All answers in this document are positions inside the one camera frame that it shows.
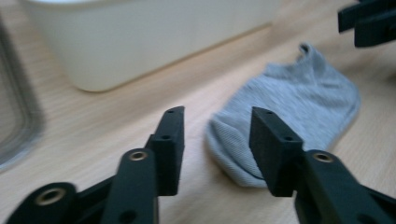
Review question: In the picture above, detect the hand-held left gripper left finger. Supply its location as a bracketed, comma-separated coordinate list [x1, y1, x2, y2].
[145, 105, 186, 197]

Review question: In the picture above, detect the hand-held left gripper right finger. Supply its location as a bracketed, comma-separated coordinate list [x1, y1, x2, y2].
[248, 106, 304, 198]

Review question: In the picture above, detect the grey ankle sock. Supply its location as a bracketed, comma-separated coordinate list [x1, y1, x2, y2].
[204, 42, 362, 189]

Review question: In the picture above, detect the white divided storage box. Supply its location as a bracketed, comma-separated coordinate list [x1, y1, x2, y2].
[18, 0, 281, 93]

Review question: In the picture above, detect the clear plastic box lid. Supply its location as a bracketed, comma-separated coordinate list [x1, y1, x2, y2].
[0, 17, 45, 173]

